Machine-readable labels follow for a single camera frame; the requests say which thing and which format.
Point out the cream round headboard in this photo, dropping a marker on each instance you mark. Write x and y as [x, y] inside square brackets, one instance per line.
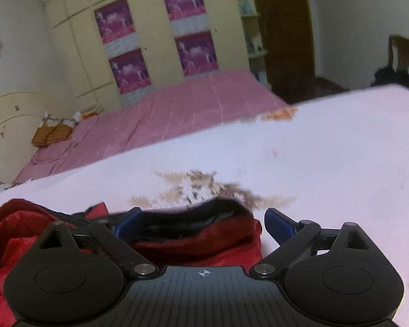
[17, 122]

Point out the orange packet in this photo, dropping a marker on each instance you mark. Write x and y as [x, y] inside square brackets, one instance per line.
[88, 115]

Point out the cream wardrobe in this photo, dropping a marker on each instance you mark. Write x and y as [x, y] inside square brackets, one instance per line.
[75, 34]

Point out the wooden chair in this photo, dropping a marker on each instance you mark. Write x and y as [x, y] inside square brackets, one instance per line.
[404, 54]

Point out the dark bag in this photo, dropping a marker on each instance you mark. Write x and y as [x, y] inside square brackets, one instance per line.
[390, 76]

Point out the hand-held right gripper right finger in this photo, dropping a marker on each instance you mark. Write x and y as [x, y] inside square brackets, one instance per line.
[279, 223]

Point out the pink bed sheet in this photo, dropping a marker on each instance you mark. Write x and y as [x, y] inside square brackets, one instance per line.
[173, 115]

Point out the cream open shelf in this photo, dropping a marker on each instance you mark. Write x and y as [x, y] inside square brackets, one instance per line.
[254, 27]

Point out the red puffer jacket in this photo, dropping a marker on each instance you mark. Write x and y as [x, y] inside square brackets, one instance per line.
[197, 245]

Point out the white floral bed sheet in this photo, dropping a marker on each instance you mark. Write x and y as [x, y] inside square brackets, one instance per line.
[310, 163]

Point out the brown wooden door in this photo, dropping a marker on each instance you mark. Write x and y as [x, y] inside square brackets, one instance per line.
[286, 30]

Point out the purple wall poster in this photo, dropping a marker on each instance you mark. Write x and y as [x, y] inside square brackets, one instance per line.
[131, 71]
[197, 52]
[116, 20]
[184, 0]

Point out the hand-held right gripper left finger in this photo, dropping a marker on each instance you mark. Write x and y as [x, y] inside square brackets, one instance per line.
[127, 224]

